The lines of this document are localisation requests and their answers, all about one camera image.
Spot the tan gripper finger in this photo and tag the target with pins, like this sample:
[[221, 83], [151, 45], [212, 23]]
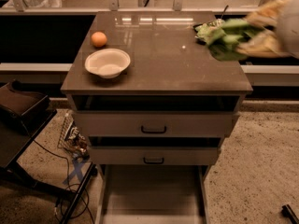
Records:
[[267, 14], [263, 45]]

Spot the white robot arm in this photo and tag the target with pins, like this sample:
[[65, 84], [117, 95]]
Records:
[[280, 36]]

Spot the grey drawer cabinet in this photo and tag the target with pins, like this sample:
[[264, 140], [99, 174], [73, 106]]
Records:
[[166, 60]]

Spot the top drawer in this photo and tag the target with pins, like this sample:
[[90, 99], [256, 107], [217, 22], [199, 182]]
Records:
[[184, 116]]

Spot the middle drawer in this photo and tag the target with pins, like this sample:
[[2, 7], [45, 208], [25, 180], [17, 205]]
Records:
[[174, 150]]

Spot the open bottom drawer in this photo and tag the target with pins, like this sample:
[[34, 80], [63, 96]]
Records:
[[152, 194]]

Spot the dark brown bag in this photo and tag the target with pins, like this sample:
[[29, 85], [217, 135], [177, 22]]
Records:
[[21, 106]]

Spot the black spoon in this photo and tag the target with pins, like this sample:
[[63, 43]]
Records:
[[222, 13]]

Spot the white bowl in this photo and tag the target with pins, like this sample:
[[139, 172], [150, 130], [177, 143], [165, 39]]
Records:
[[107, 63]]

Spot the orange fruit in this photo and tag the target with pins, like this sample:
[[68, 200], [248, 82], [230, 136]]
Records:
[[99, 39]]

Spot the black object on floor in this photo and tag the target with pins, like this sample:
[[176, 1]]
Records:
[[288, 212]]

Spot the black side table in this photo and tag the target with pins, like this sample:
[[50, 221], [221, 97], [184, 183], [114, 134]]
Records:
[[44, 161]]

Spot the black top drawer handle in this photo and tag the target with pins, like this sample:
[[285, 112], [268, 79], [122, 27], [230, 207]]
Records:
[[146, 130]]

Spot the black drawer handle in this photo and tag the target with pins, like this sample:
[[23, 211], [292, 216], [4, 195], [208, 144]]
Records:
[[153, 161], [146, 130]]

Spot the black middle drawer handle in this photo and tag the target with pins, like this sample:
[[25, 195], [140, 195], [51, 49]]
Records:
[[153, 161]]

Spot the wire basket with snacks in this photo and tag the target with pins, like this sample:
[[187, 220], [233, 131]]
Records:
[[71, 141]]

